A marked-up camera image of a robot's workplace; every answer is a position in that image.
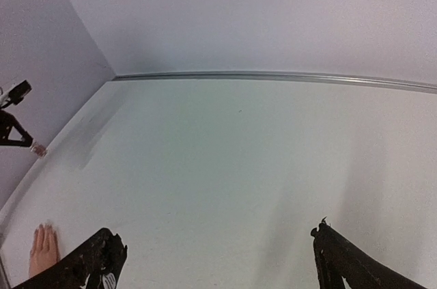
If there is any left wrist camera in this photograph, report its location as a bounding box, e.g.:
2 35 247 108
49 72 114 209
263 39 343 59
1 80 32 109

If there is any mannequin hand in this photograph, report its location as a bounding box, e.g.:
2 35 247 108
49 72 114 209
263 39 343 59
29 224 60 278

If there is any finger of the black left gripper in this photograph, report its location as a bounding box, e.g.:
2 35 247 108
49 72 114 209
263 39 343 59
1 110 33 148

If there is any aluminium table rail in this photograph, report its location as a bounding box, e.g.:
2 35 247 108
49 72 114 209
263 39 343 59
113 70 436 94

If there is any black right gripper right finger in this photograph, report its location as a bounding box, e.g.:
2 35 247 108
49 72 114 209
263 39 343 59
311 220 422 289

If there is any nail polish bottle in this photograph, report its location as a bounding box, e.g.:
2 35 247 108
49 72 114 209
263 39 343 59
30 143 47 158

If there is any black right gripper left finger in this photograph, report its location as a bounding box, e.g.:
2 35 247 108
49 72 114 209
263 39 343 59
16 228 128 289

